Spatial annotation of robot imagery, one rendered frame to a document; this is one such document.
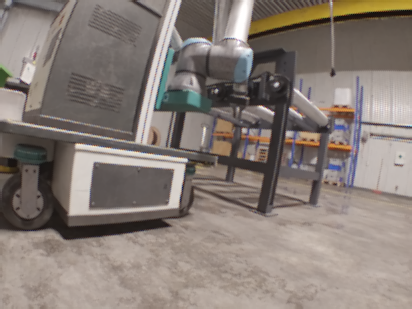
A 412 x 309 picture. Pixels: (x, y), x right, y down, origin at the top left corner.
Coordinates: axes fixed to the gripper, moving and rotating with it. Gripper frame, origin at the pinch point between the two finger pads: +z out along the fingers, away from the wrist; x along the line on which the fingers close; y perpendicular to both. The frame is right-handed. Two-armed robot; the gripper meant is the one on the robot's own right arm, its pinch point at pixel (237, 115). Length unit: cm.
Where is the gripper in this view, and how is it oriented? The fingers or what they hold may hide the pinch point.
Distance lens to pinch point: 151.7
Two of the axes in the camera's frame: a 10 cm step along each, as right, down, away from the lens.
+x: 8.4, 2.7, -4.7
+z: -0.7, 9.1, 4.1
